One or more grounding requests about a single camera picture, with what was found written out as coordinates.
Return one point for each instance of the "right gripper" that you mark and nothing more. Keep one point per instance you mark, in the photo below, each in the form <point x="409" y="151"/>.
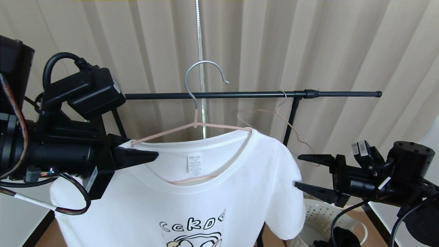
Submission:
<point x="363" y="181"/>

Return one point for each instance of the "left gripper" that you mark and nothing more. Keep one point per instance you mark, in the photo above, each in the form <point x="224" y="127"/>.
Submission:
<point x="61" y="159"/>

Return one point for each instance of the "black garment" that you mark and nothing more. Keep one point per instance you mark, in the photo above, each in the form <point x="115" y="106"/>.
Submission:
<point x="339" y="238"/>

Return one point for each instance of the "white printed t-shirt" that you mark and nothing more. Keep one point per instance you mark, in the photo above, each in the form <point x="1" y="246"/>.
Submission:
<point x="240" y="192"/>

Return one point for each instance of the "pink clothes hanger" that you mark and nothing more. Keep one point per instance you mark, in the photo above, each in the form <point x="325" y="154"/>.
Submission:
<point x="269" y="111"/>
<point x="195" y="116"/>

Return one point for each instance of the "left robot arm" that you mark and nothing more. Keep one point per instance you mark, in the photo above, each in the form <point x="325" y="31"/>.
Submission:
<point x="13" y="68"/>

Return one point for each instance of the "white laundry basket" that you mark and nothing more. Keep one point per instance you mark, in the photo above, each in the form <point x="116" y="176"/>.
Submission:
<point x="315" y="212"/>

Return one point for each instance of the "black clothes rack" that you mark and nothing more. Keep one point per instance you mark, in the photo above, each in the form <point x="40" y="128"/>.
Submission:
<point x="257" y="94"/>

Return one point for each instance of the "beige curtain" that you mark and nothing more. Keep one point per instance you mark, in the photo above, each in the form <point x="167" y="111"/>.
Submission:
<point x="308" y="44"/>

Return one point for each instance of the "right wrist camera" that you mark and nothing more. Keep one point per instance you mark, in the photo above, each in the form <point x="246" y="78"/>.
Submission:
<point x="368" y="154"/>

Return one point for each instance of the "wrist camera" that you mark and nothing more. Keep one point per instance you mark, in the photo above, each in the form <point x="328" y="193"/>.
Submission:
<point x="368" y="154"/>
<point x="89" y="92"/>

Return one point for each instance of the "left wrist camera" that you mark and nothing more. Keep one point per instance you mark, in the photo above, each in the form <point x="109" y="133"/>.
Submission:
<point x="89" y="92"/>

